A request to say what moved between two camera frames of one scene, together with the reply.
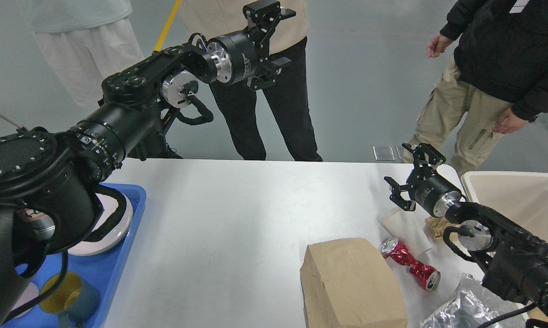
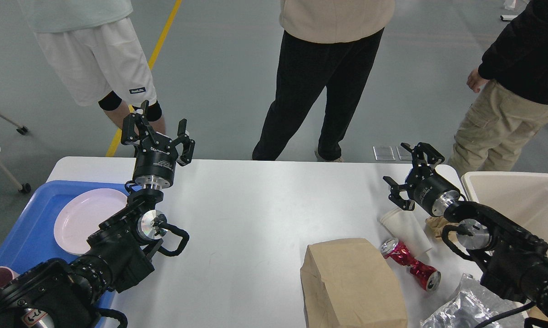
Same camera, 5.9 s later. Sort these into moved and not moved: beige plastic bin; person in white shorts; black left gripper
Moved: black left gripper
Not moved: person in white shorts; beige plastic bin
